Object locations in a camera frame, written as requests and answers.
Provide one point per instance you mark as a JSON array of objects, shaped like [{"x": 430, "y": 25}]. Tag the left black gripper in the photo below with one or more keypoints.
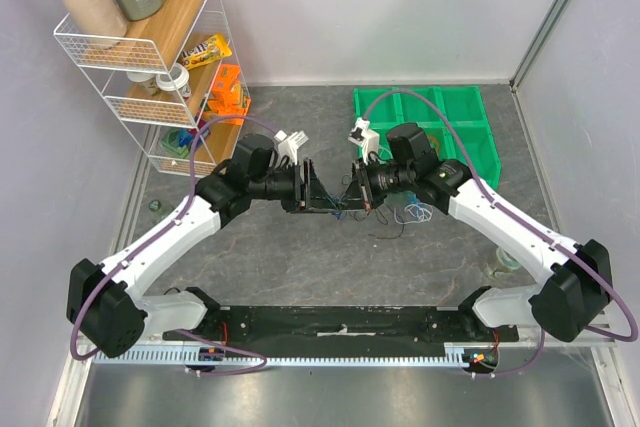
[{"x": 316, "y": 197}]

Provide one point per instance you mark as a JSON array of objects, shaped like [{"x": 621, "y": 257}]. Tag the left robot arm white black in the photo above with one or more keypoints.
[{"x": 107, "y": 301}]

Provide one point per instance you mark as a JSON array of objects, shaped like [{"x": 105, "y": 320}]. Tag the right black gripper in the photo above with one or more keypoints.
[{"x": 361, "y": 185}]

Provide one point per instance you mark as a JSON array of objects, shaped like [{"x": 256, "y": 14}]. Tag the orange snack box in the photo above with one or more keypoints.
[{"x": 227, "y": 95}]

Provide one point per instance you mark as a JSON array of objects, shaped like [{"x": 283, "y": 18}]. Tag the slotted cable duct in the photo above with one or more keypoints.
[{"x": 196, "y": 354}]

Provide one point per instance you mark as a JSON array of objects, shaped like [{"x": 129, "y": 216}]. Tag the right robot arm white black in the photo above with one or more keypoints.
[{"x": 564, "y": 297}]

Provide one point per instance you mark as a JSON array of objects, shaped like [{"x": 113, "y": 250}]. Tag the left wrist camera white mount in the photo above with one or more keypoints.
[{"x": 288, "y": 145}]

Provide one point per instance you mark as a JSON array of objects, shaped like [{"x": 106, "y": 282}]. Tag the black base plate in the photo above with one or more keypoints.
[{"x": 250, "y": 324}]

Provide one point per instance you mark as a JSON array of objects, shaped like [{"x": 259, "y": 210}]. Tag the beige pump bottle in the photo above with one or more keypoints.
[{"x": 101, "y": 20}]

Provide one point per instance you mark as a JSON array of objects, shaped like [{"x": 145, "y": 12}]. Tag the clear glass bottle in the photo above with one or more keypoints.
[{"x": 159, "y": 211}]

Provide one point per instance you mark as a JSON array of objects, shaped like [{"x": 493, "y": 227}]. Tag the white wire shelf rack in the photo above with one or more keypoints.
[{"x": 152, "y": 46}]

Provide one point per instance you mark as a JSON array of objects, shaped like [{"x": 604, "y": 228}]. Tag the green blue toy car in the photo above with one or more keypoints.
[{"x": 177, "y": 142}]

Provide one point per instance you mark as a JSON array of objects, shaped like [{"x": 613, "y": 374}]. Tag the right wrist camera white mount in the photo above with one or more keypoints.
[{"x": 365, "y": 138}]

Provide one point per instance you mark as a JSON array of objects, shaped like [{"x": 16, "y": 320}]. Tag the green six-compartment bin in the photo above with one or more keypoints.
[{"x": 460, "y": 129}]

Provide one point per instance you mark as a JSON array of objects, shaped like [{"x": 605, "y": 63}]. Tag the yellow candy bag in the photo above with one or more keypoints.
[{"x": 213, "y": 49}]

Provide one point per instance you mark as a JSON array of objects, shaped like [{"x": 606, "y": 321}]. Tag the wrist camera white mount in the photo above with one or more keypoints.
[
  {"x": 288, "y": 145},
  {"x": 365, "y": 138}
]

